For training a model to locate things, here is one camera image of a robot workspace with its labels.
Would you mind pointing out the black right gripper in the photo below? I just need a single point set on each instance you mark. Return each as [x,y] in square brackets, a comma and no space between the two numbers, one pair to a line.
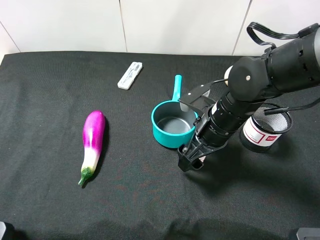
[205,140]

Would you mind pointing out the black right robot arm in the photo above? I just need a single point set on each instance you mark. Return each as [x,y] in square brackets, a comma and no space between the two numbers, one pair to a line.
[290,63]

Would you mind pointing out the grey object bottom right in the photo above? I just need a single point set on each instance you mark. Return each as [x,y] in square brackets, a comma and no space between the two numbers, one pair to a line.
[305,233]

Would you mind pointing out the teal saucepan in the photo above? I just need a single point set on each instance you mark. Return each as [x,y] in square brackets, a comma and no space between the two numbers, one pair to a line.
[171,126]

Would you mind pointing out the black tablecloth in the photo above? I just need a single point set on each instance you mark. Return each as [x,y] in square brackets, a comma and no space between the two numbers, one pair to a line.
[137,191]

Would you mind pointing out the black mesh pen cup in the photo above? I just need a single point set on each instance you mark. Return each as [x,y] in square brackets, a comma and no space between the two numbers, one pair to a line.
[261,131]

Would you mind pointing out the cream ceramic teapot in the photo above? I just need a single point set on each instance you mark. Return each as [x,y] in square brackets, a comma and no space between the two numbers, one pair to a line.
[226,75]

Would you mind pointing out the purple toy eggplant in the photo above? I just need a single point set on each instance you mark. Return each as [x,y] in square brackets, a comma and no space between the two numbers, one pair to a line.
[92,137]

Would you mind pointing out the white plastic test case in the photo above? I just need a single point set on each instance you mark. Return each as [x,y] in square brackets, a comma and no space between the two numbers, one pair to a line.
[130,75]

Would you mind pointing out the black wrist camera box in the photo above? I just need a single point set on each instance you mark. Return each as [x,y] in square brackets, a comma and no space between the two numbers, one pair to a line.
[197,99]

